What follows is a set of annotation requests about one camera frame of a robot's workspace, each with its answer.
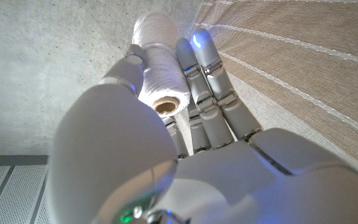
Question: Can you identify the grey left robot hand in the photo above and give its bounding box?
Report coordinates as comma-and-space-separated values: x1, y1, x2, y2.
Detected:
47, 27, 358, 224

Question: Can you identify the white string spool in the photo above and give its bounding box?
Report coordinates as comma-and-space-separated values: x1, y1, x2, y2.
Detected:
131, 11, 192, 118

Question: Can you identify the beige striped backdrop cloth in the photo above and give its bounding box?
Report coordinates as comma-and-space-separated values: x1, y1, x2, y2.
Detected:
178, 0, 358, 189

